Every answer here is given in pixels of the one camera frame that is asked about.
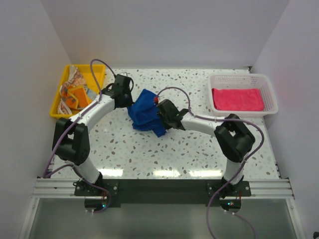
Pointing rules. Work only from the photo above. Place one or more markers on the yellow plastic bin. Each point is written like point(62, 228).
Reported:
point(95, 76)

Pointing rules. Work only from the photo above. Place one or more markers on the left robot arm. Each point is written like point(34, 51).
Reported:
point(71, 136)

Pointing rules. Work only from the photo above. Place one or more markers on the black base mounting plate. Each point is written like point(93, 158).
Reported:
point(116, 192)

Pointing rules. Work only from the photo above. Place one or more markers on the white orange patterned towel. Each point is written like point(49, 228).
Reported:
point(75, 93)

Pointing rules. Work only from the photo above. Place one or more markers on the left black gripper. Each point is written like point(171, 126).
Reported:
point(129, 102)

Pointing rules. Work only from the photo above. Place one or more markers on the aluminium extrusion rail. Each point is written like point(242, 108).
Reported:
point(260, 189)

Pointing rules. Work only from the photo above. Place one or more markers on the blue towel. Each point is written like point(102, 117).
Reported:
point(143, 114)

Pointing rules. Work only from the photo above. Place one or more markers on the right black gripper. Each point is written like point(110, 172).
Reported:
point(166, 126)

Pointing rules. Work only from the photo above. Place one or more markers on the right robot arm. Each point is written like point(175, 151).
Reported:
point(233, 137)

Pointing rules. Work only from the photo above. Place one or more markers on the white perforated plastic basket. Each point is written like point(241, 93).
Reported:
point(244, 81)

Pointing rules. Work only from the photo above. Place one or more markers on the pink microfiber towel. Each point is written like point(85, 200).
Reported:
point(237, 100)

